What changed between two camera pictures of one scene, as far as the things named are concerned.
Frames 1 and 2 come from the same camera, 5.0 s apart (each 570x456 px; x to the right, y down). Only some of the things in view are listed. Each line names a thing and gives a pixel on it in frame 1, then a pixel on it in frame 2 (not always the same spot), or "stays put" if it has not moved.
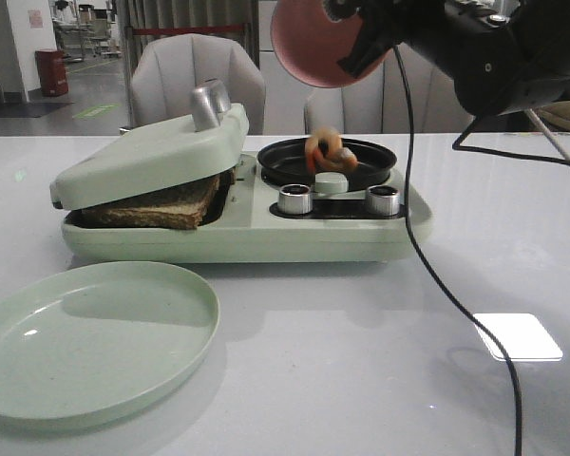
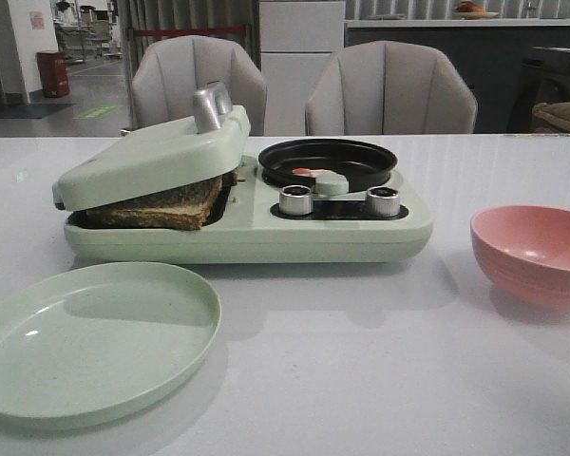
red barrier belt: x=185 y=30 stays put
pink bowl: x=310 y=42 -> x=536 y=255
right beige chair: x=379 y=104 stays put
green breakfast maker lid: x=213 y=142 stays put
